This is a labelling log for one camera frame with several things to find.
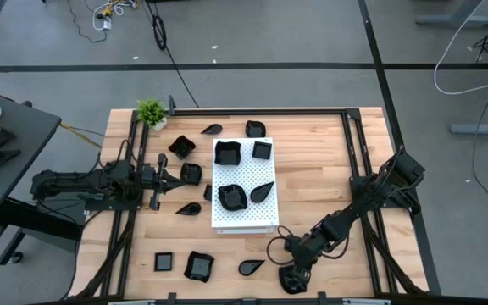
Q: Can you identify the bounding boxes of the green plant in white pot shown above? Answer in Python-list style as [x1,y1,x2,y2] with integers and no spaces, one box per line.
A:
[136,98,169,133]

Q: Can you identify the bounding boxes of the black teardrop mini plate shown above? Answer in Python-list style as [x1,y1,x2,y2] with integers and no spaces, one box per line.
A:
[250,180,276,204]
[175,202,202,217]
[200,123,224,136]
[237,258,266,277]

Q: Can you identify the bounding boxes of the black cup top centre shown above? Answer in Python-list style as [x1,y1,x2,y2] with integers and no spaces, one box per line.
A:
[245,119,267,139]

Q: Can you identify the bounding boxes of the black aluminium table frame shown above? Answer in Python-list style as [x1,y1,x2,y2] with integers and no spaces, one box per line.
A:
[69,95,430,305]

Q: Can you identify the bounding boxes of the dark grey side table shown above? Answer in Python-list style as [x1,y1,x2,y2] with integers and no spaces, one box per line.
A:
[0,91,85,276]

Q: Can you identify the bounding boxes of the white floor cable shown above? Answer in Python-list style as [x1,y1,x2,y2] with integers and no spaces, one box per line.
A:
[433,0,488,96]

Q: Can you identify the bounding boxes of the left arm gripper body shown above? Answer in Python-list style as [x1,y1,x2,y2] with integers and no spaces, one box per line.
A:
[141,153,169,211]

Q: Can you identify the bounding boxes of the black looped floor cable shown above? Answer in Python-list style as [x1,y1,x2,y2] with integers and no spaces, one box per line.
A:
[144,0,201,109]

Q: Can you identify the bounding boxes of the black angular bowl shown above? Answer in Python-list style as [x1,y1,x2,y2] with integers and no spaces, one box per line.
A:
[218,183,248,213]

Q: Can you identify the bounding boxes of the white and yellow cable bundle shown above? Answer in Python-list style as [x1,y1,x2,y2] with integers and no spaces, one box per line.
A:
[92,0,139,31]

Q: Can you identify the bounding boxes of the black triangular part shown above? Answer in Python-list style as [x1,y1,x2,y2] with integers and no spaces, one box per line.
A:
[0,128,17,149]
[0,148,22,167]

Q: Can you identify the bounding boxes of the white perforated metal rack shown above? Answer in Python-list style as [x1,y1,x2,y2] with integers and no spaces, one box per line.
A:
[211,136,280,236]

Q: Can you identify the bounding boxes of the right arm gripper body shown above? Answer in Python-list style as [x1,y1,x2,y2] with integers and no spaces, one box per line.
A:
[286,262,313,286]

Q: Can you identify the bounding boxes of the grey desk foot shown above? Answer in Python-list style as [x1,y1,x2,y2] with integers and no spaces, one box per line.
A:
[415,0,488,26]
[449,113,488,137]

